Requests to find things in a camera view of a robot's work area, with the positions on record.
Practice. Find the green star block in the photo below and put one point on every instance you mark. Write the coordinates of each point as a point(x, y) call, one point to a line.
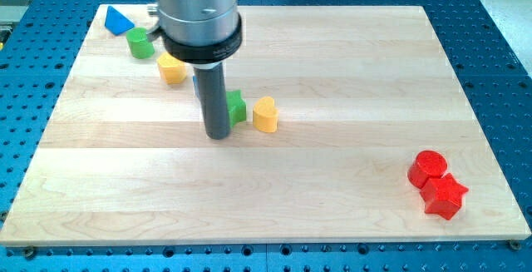
point(237, 107)

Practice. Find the red star block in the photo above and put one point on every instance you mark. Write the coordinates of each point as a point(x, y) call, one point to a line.
point(443, 196)

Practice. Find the yellow heart block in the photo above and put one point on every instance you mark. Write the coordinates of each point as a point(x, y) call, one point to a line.
point(265, 115)

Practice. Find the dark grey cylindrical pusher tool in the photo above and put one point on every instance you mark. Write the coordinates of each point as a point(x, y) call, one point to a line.
point(210, 85)

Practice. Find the light wooden board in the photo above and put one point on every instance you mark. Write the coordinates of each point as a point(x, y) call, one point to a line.
point(360, 91)

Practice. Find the blue block behind tool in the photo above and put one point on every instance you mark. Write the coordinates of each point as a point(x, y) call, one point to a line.
point(196, 87)

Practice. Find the yellow pentagon block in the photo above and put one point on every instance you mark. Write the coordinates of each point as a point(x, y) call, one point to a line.
point(172, 70)

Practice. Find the green cylinder block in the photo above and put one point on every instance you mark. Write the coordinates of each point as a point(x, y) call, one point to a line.
point(140, 46)

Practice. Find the red cylinder block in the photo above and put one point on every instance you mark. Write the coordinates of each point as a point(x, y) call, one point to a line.
point(427, 164)

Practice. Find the blue triangle block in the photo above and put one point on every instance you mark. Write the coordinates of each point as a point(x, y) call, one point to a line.
point(117, 23)

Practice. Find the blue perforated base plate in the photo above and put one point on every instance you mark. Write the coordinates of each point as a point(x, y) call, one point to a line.
point(40, 52)

